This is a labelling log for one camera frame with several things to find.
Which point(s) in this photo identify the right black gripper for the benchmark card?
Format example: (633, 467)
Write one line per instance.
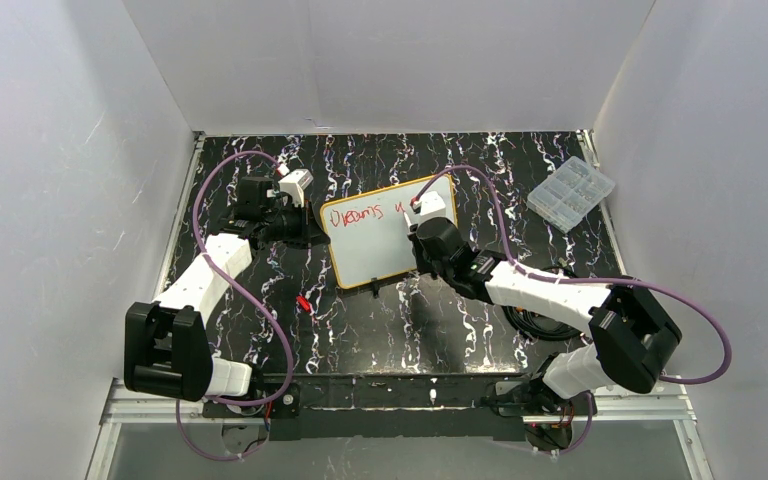
(414, 233)

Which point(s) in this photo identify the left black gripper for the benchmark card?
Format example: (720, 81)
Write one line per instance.
(300, 224)

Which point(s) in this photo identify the red marker cap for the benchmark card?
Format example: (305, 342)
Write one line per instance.
(304, 304)

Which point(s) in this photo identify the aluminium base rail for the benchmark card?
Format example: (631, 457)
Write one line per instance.
(421, 405)

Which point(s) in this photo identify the clear plastic compartment box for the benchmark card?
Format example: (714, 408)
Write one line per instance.
(569, 194)

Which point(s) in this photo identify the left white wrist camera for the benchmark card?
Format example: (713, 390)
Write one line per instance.
(292, 185)

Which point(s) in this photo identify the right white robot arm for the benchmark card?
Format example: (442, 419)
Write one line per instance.
(632, 336)

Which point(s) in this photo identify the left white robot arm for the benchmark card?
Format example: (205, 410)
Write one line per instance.
(166, 351)

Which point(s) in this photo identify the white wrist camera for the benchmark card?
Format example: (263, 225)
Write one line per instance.
(428, 205)
(292, 185)

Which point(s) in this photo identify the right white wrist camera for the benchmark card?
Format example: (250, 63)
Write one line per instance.
(428, 205)

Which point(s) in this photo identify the yellow framed whiteboard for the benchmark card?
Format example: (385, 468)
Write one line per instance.
(368, 234)

